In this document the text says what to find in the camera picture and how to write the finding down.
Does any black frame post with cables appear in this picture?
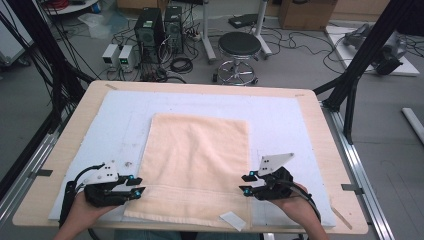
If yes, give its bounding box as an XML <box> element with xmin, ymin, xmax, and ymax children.
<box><xmin>0</xmin><ymin>0</ymin><xmax>96</xmax><ymax>201</ymax></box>

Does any white desk leg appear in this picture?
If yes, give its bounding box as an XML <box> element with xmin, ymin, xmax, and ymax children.
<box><xmin>199</xmin><ymin>0</ymin><xmax>218</xmax><ymax>64</ymax></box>
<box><xmin>252</xmin><ymin>0</ymin><xmax>274</xmax><ymax>58</ymax></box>

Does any white power supply box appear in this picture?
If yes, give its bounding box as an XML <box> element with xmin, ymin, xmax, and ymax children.
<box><xmin>101</xmin><ymin>43</ymin><xmax>121</xmax><ymax>68</ymax></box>
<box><xmin>118</xmin><ymin>44</ymin><xmax>140</xmax><ymax>72</ymax></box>

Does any round white table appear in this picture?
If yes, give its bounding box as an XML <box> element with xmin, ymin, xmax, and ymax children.
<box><xmin>41</xmin><ymin>0</ymin><xmax>100</xmax><ymax>16</ymax></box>

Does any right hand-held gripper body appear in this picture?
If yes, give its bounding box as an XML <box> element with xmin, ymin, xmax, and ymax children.
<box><xmin>255</xmin><ymin>152</ymin><xmax>295</xmax><ymax>201</ymax></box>

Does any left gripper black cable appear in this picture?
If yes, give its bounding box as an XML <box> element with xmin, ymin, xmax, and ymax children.
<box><xmin>59</xmin><ymin>163</ymin><xmax>106</xmax><ymax>228</ymax></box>

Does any clear plastic bag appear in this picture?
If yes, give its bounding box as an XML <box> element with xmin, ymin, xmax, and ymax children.
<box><xmin>78</xmin><ymin>12</ymin><xmax>129</xmax><ymax>40</ymax></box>

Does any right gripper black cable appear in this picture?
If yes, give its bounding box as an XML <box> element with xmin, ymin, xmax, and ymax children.
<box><xmin>283</xmin><ymin>180</ymin><xmax>322</xmax><ymax>224</ymax></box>

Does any black tape strip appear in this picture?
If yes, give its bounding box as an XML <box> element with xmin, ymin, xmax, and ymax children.
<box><xmin>28</xmin><ymin>169</ymin><xmax>54</xmax><ymax>178</ymax></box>
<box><xmin>340</xmin><ymin>183</ymin><xmax>364</xmax><ymax>196</ymax></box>

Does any pale blue table mat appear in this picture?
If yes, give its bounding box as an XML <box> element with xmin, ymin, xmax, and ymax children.
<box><xmin>48</xmin><ymin>89</ymin><xmax>337</xmax><ymax>228</ymax></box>

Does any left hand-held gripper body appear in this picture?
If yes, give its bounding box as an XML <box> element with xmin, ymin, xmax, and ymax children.
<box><xmin>83</xmin><ymin>160</ymin><xmax>134</xmax><ymax>208</ymax></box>

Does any white tube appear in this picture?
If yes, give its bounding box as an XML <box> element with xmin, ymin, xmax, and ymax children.
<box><xmin>401</xmin><ymin>107</ymin><xmax>424</xmax><ymax>146</ymax></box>

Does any grey machine on board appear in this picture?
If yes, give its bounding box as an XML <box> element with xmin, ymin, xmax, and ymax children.
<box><xmin>343</xmin><ymin>22</ymin><xmax>408</xmax><ymax>76</ymax></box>

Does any cream terry towel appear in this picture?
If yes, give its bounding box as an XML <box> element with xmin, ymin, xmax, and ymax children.
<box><xmin>123</xmin><ymin>113</ymin><xmax>252</xmax><ymax>232</ymax></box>

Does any brown cardboard box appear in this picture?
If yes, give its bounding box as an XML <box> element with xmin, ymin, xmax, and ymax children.
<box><xmin>278</xmin><ymin>0</ymin><xmax>338</xmax><ymax>32</ymax></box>

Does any long black floor cable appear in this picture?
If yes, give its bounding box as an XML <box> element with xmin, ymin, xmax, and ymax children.
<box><xmin>264</xmin><ymin>27</ymin><xmax>348</xmax><ymax>75</ymax></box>

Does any black computer tower with fan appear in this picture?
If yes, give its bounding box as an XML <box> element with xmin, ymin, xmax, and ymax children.
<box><xmin>164</xmin><ymin>5</ymin><xmax>185</xmax><ymax>55</ymax></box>

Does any flat black box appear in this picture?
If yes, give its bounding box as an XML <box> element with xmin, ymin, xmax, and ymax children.
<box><xmin>228</xmin><ymin>13</ymin><xmax>264</xmax><ymax>30</ymax></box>

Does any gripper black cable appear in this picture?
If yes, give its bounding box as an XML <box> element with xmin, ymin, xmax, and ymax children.
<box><xmin>59</xmin><ymin>163</ymin><xmax>106</xmax><ymax>228</ymax></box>
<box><xmin>283</xmin><ymin>180</ymin><xmax>322</xmax><ymax>224</ymax></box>

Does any aluminium rail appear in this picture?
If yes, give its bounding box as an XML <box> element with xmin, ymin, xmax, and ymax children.
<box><xmin>0</xmin><ymin>113</ymin><xmax>73</xmax><ymax>228</ymax></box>
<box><xmin>321</xmin><ymin>101</ymin><xmax>397</xmax><ymax>240</ymax></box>

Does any person's left hand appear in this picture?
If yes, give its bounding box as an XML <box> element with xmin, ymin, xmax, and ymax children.
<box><xmin>68</xmin><ymin>192</ymin><xmax>116</xmax><ymax>228</ymax></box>

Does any black frame post with brace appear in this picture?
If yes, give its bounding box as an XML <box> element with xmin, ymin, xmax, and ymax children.
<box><xmin>313</xmin><ymin>0</ymin><xmax>424</xmax><ymax>145</ymax></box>

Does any white floor board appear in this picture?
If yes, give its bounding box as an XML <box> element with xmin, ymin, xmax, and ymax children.
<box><xmin>324</xmin><ymin>24</ymin><xmax>421</xmax><ymax>77</ymax></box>

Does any black round stool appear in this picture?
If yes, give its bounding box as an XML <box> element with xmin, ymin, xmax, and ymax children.
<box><xmin>213</xmin><ymin>31</ymin><xmax>263</xmax><ymax>86</ymax></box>

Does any person's right hand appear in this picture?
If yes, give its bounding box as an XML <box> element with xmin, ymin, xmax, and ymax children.
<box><xmin>271</xmin><ymin>182</ymin><xmax>318</xmax><ymax>226</ymax></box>

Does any coiled black cable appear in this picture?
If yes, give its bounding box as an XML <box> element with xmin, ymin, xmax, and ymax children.
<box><xmin>169</xmin><ymin>57</ymin><xmax>194</xmax><ymax>75</ymax></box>

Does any large black computer tower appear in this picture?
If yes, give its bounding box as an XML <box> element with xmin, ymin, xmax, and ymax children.
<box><xmin>134</xmin><ymin>7</ymin><xmax>166</xmax><ymax>64</ymax></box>

